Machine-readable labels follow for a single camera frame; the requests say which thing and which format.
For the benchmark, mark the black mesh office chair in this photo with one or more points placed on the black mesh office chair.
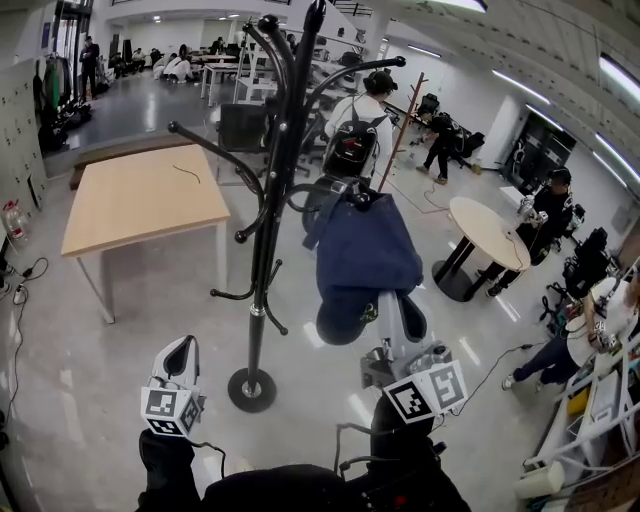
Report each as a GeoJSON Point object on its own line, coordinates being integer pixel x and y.
{"type": "Point", "coordinates": [242, 127]}

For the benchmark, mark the white box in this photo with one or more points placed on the white box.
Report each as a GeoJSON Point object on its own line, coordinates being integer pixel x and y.
{"type": "Point", "coordinates": [515, 196]}

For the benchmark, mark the round wooden table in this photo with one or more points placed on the round wooden table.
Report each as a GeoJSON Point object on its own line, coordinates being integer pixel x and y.
{"type": "Point", "coordinates": [485, 230]}

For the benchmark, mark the white power strip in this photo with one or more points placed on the white power strip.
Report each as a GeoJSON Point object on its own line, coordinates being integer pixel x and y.
{"type": "Point", "coordinates": [20, 294]}

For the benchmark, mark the light wooden rectangular table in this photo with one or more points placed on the light wooden rectangular table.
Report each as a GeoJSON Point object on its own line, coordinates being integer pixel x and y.
{"type": "Point", "coordinates": [140, 200]}

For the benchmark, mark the large clear water bottle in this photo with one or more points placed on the large clear water bottle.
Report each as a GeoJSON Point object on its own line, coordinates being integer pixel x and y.
{"type": "Point", "coordinates": [15, 225]}

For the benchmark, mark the shelving with equipment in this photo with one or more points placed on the shelving with equipment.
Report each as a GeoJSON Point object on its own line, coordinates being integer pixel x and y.
{"type": "Point", "coordinates": [250, 70]}

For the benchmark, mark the black mezzanine railing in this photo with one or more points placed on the black mezzanine railing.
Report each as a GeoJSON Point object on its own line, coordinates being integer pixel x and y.
{"type": "Point", "coordinates": [350, 7]}

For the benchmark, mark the clothes rail with garments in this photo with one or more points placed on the clothes rail with garments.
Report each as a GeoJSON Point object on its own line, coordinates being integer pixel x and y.
{"type": "Point", "coordinates": [50, 85]}

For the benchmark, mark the brown wooden coat rack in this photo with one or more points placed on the brown wooden coat rack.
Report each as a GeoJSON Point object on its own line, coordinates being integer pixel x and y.
{"type": "Point", "coordinates": [405, 120]}

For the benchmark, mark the person's white shoe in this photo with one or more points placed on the person's white shoe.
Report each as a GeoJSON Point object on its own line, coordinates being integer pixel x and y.
{"type": "Point", "coordinates": [244, 464]}

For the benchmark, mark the black chest harness device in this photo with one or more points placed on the black chest harness device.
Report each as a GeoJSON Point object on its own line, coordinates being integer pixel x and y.
{"type": "Point", "coordinates": [435, 447]}

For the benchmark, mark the person's left forearm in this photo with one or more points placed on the person's left forearm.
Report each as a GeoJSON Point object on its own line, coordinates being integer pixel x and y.
{"type": "Point", "coordinates": [165, 470]}

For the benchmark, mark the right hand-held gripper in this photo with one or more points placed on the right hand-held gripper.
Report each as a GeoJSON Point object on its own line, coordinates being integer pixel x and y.
{"type": "Point", "coordinates": [425, 385]}

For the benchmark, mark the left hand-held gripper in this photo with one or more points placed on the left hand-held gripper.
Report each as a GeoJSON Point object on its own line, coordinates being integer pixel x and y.
{"type": "Point", "coordinates": [167, 405]}

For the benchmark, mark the white table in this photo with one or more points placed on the white table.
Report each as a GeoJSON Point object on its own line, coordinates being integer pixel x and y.
{"type": "Point", "coordinates": [220, 67]}

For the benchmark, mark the white cylinder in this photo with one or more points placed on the white cylinder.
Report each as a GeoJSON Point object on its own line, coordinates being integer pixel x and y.
{"type": "Point", "coordinates": [540, 480]}

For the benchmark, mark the black wheeled chair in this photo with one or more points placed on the black wheeled chair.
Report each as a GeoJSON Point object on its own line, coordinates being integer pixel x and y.
{"type": "Point", "coordinates": [590, 260]}

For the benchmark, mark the white metal shelving cart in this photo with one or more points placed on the white metal shelving cart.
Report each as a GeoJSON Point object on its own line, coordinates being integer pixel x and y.
{"type": "Point", "coordinates": [600, 395]}

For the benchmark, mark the tall black cabinet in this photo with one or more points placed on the tall black cabinet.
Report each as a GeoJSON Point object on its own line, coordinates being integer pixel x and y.
{"type": "Point", "coordinates": [545, 145]}

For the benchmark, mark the person's right forearm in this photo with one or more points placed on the person's right forearm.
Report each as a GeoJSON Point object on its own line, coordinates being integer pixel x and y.
{"type": "Point", "coordinates": [400, 440]}

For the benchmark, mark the black backpack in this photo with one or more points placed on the black backpack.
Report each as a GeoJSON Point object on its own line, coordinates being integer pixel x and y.
{"type": "Point", "coordinates": [350, 147]}

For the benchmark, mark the dark blue baseball cap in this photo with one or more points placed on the dark blue baseball cap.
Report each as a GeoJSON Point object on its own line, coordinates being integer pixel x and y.
{"type": "Point", "coordinates": [365, 250]}

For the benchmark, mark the black coat rack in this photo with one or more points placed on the black coat rack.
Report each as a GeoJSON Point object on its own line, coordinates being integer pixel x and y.
{"type": "Point", "coordinates": [256, 340]}

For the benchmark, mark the person's torso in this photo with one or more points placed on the person's torso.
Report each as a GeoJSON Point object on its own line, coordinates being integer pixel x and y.
{"type": "Point", "coordinates": [280, 490]}

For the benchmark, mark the grey metal lockers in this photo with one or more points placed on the grey metal lockers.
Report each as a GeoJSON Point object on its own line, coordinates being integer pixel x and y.
{"type": "Point", "coordinates": [20, 130]}

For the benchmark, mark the long ceiling light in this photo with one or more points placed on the long ceiling light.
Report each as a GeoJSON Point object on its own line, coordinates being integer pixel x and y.
{"type": "Point", "coordinates": [460, 5]}
{"type": "Point", "coordinates": [622, 75]}
{"type": "Point", "coordinates": [544, 117]}
{"type": "Point", "coordinates": [520, 86]}
{"type": "Point", "coordinates": [617, 157]}
{"type": "Point", "coordinates": [424, 51]}

